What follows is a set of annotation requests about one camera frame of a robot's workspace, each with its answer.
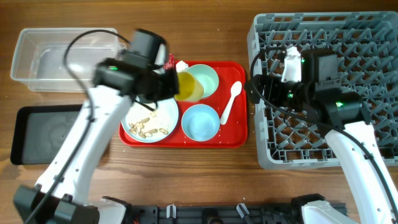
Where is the yellow plastic cup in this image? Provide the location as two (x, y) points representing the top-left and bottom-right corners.
(174, 72), (204, 102)

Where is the white plastic spoon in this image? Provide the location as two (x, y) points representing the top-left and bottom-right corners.
(220, 81), (243, 125)

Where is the green bowl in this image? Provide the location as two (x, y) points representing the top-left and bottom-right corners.
(187, 64), (220, 98)

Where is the light blue bowl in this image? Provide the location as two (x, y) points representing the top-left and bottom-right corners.
(181, 104), (220, 142)

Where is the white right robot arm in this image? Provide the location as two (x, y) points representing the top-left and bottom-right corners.
(244, 75), (397, 223)

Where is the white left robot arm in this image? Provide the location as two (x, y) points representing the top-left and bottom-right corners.
(14, 58), (178, 223)

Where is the grey dishwasher rack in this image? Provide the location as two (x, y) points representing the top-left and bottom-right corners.
(247, 11), (397, 169)

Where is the red snack wrapper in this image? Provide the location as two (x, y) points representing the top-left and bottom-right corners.
(164, 54), (175, 70)

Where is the crumpled white tissue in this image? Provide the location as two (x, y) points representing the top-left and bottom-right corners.
(175, 60), (189, 73)

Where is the light blue plate with scraps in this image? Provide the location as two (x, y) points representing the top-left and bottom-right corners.
(121, 98), (180, 143)

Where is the red plastic tray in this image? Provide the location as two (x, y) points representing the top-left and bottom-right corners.
(119, 61), (248, 148)

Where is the clear plastic bin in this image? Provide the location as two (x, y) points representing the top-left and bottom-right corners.
(10, 27), (126, 92)

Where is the black plastic bin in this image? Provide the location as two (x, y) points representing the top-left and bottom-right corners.
(10, 105), (81, 166)

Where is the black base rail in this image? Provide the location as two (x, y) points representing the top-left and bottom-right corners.
(124, 203), (303, 224)

